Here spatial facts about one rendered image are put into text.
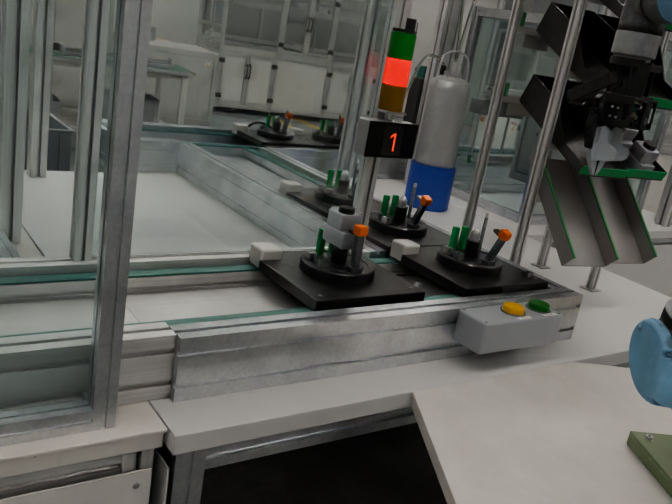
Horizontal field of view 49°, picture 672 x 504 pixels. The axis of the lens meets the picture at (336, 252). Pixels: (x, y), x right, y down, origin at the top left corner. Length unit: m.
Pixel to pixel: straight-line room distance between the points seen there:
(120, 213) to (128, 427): 0.29
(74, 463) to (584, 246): 1.19
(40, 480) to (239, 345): 0.32
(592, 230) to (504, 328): 0.53
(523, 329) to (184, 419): 0.64
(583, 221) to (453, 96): 0.83
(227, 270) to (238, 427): 0.39
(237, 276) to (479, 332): 0.45
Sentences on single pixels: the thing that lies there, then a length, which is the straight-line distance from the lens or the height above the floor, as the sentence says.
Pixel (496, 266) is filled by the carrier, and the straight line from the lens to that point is 1.53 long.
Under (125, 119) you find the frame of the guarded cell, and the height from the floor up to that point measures 1.26.
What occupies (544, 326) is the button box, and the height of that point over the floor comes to 0.94.
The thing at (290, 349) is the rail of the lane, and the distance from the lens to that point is 1.13.
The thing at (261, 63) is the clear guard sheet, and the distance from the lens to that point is 1.34.
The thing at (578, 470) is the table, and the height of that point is 0.86.
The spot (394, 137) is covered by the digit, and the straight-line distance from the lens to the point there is 1.47.
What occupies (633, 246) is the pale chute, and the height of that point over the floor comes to 1.02.
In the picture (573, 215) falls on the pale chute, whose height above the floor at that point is 1.08.
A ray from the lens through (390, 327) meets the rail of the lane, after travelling 1.25.
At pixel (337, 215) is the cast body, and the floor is 1.08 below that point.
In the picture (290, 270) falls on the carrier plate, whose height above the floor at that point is 0.97.
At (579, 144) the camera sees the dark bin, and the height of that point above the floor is 1.24.
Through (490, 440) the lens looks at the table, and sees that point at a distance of 1.14.
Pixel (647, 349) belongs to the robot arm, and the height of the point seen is 1.06.
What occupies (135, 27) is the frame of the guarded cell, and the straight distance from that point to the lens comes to 0.86.
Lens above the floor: 1.40
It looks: 17 degrees down
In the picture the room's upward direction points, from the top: 10 degrees clockwise
